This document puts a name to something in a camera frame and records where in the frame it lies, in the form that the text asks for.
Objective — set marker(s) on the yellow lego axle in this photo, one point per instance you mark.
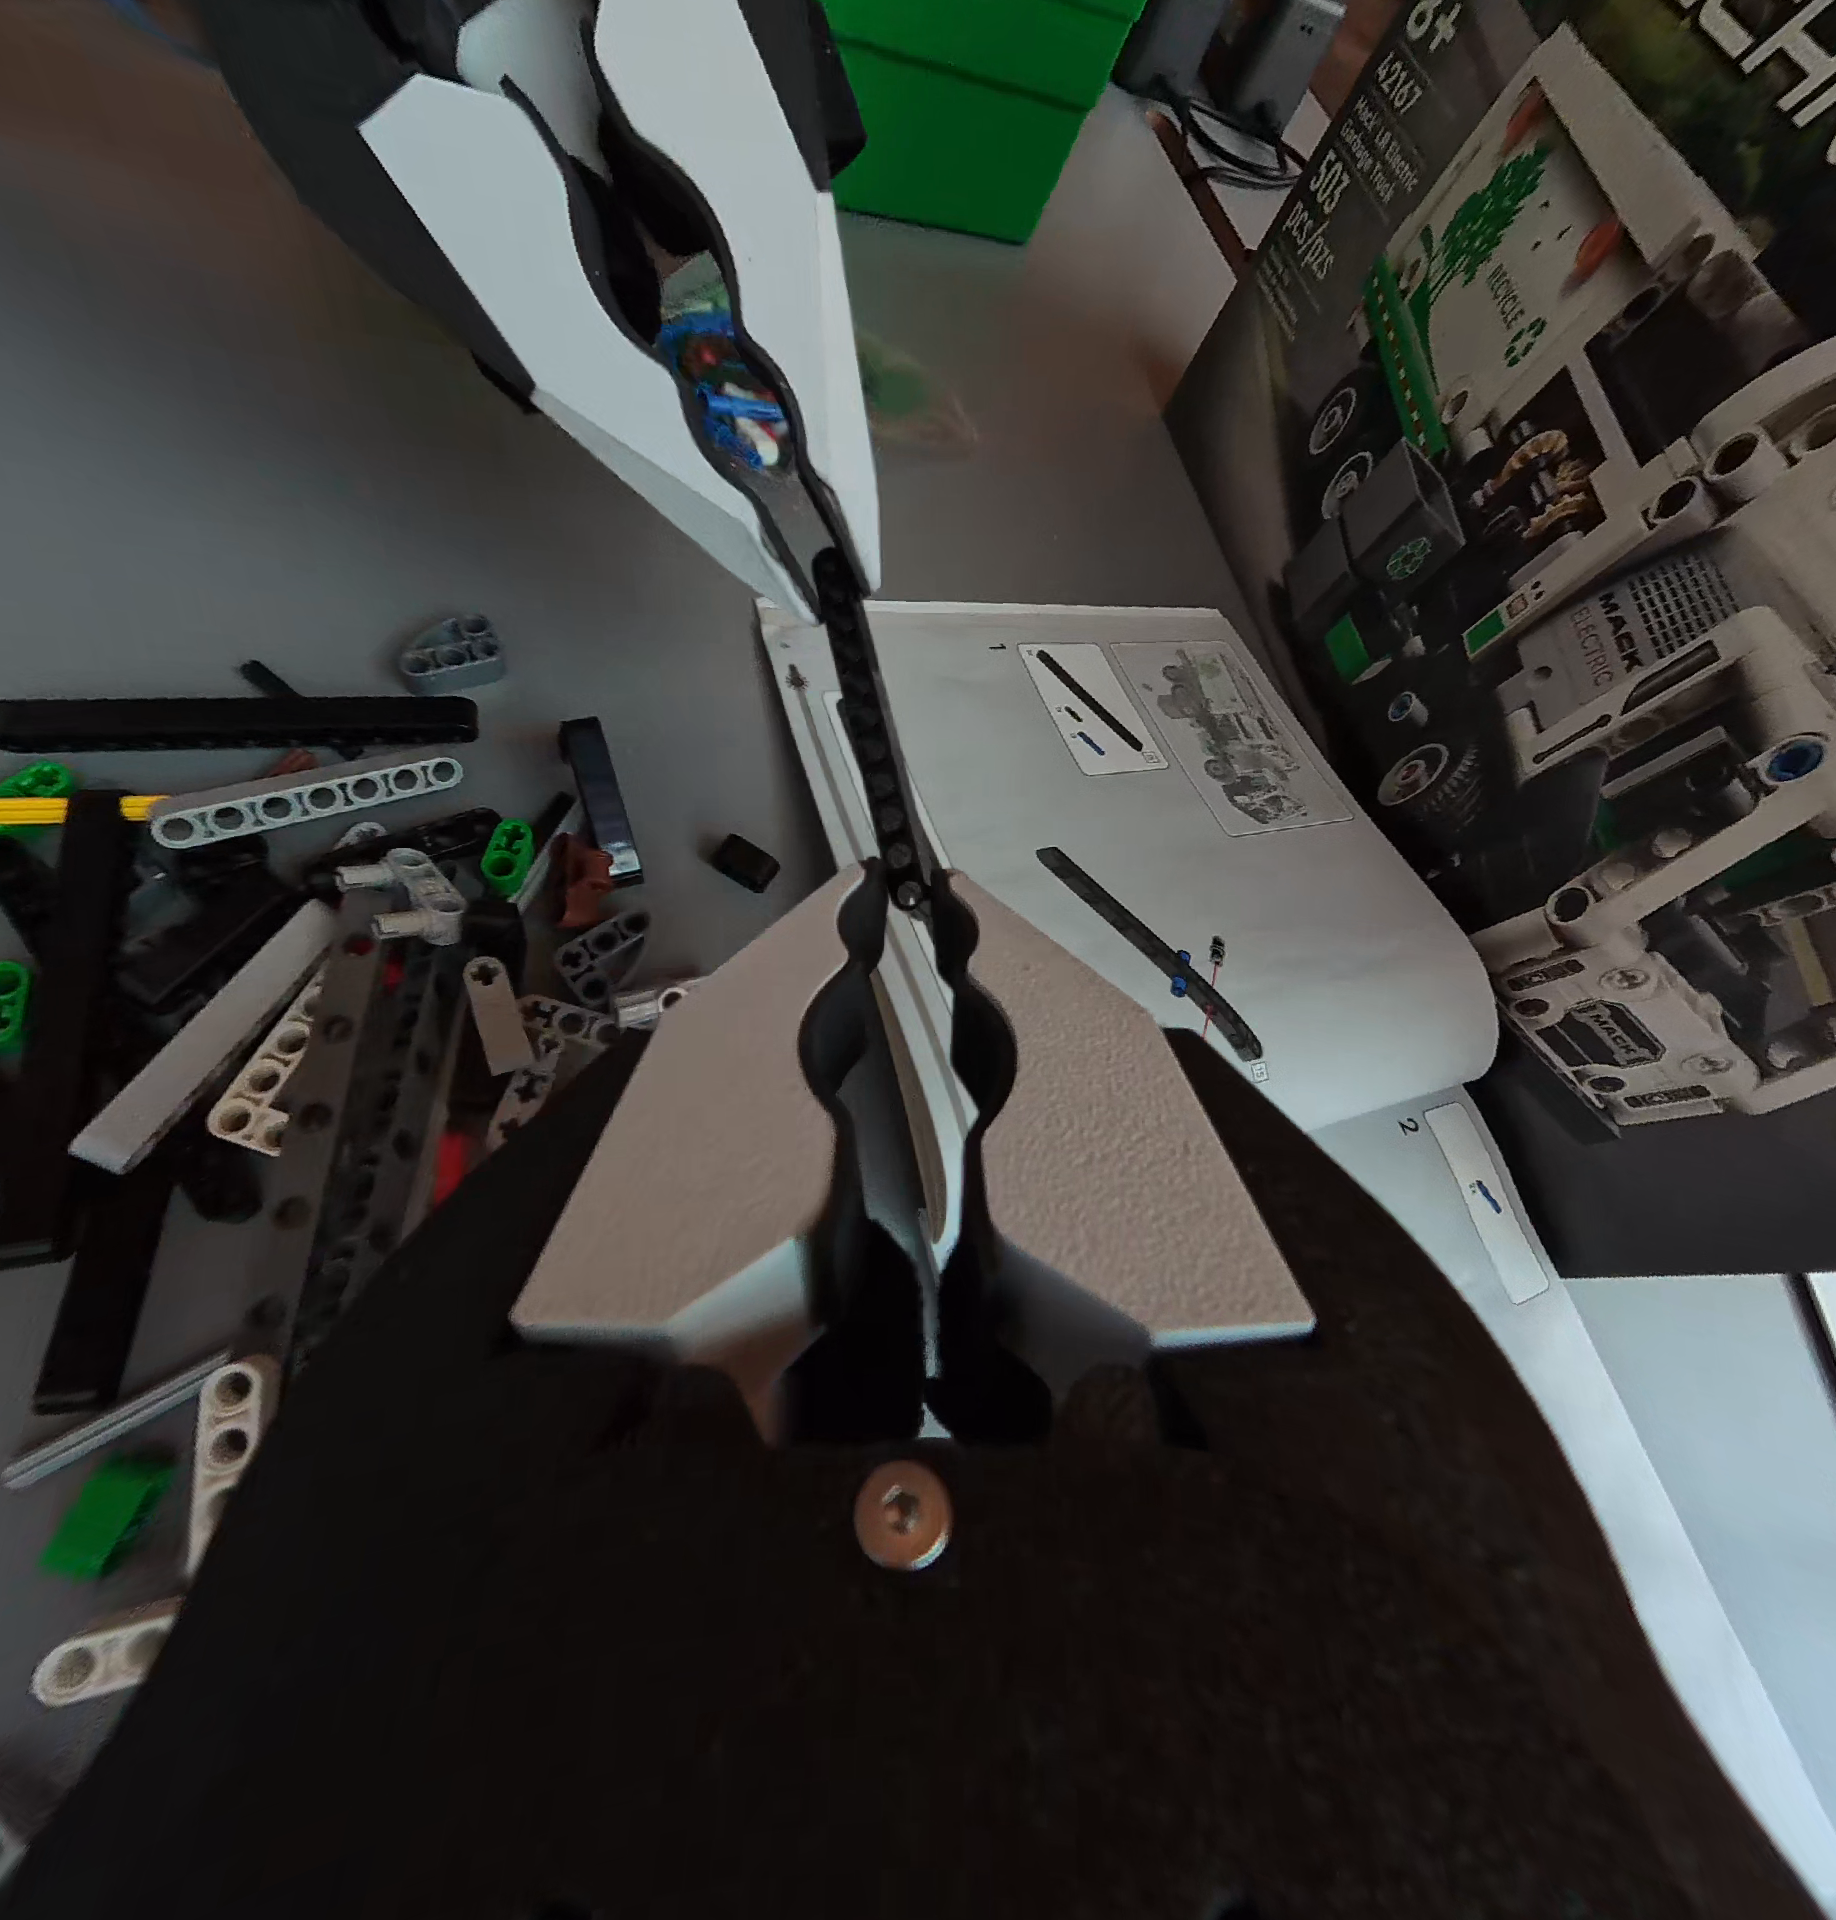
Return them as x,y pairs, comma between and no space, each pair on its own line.
19,812

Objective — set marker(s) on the grey triangular lego piece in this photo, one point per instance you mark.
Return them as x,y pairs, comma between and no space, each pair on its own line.
454,655

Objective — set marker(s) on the green angled lego beam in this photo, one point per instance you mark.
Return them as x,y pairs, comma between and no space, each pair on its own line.
101,1515

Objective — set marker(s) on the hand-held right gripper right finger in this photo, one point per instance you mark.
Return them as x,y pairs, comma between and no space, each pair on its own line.
1142,1185

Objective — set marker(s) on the small black lego piece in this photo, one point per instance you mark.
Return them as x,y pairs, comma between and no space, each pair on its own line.
743,862

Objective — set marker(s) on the green plastic bin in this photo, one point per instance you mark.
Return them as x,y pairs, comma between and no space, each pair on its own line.
962,136

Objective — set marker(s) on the lego truck set box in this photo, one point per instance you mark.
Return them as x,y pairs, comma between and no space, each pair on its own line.
1608,601

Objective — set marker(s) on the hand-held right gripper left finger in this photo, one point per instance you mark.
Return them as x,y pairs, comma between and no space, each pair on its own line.
679,1170

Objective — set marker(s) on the lego instruction booklet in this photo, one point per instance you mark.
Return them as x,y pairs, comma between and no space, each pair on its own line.
1308,930

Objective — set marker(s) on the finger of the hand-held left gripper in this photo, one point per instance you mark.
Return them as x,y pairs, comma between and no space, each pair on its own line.
559,331
776,181

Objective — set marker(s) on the pile of lego pieces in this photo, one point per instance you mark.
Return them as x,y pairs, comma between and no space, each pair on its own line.
379,1051

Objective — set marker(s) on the long black lego beam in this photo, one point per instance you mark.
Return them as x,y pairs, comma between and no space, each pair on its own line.
873,735

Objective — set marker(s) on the grey box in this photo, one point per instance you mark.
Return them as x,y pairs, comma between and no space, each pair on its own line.
1286,37

